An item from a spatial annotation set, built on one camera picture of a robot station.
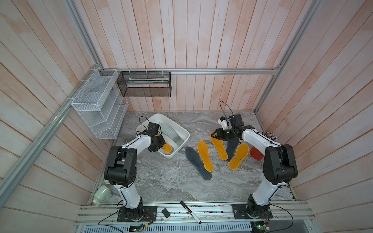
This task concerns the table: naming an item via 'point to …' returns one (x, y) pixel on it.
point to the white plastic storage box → (159, 118)
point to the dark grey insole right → (231, 145)
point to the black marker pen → (189, 210)
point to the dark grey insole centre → (195, 158)
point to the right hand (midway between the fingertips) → (213, 134)
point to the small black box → (166, 213)
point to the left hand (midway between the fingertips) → (163, 145)
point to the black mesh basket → (145, 84)
